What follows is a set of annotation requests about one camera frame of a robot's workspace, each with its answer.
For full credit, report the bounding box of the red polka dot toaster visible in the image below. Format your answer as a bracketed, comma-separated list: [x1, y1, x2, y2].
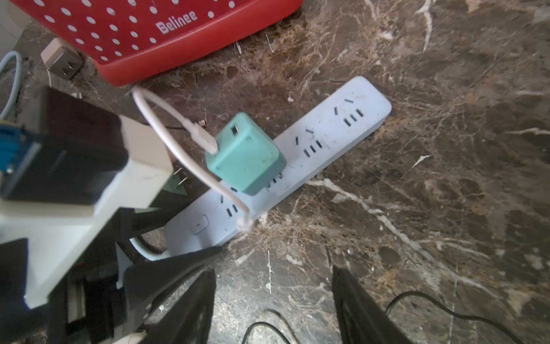
[14, 0, 302, 86]

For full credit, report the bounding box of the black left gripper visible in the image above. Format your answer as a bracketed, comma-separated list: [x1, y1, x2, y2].
[1, 207, 222, 343]

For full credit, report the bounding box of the tan charger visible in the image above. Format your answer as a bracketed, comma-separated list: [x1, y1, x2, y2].
[40, 37, 85, 80]

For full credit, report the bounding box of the green charger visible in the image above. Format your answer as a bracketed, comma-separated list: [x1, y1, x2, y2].
[163, 168, 188, 196]

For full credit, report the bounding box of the black usb cables blue strip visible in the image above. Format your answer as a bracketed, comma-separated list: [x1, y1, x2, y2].
[240, 290, 525, 344]

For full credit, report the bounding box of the light blue power cable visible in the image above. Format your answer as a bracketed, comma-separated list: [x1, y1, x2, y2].
[0, 50, 24, 121]

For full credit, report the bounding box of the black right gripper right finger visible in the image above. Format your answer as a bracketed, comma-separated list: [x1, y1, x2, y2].
[332, 265, 411, 343]

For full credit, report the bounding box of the light blue power strip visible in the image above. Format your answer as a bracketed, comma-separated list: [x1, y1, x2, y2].
[163, 77, 392, 256]

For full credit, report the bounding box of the teal charger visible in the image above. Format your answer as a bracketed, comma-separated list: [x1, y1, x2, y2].
[205, 113, 286, 196]

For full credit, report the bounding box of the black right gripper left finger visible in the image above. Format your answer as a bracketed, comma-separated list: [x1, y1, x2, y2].
[140, 269, 216, 344]

